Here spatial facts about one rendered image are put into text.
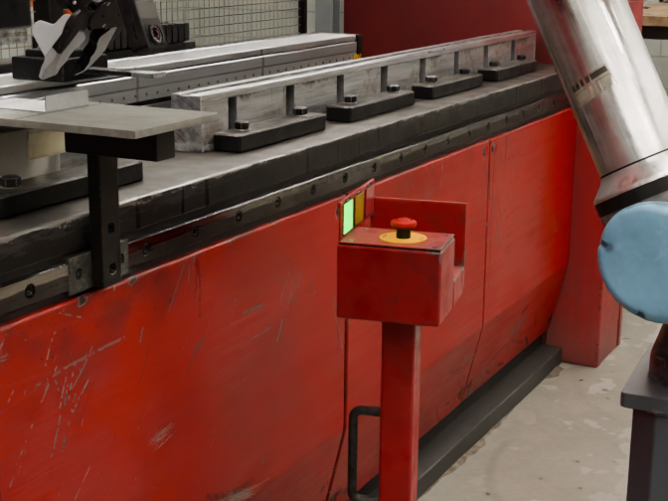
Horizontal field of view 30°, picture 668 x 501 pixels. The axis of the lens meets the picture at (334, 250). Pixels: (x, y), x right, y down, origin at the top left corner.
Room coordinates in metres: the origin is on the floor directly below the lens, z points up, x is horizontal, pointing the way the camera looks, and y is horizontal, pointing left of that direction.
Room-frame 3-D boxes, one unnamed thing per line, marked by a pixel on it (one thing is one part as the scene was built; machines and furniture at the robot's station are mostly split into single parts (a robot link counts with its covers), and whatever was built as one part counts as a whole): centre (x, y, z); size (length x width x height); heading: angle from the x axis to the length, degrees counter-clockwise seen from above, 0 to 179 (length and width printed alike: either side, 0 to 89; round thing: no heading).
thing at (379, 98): (2.52, -0.08, 0.89); 0.30 x 0.05 x 0.03; 152
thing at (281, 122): (2.17, 0.11, 0.89); 0.30 x 0.05 x 0.03; 152
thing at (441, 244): (1.88, -0.11, 0.75); 0.20 x 0.16 x 0.18; 164
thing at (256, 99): (2.78, -0.14, 0.92); 1.67 x 0.06 x 0.10; 152
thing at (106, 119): (1.59, 0.31, 1.00); 0.26 x 0.18 x 0.01; 62
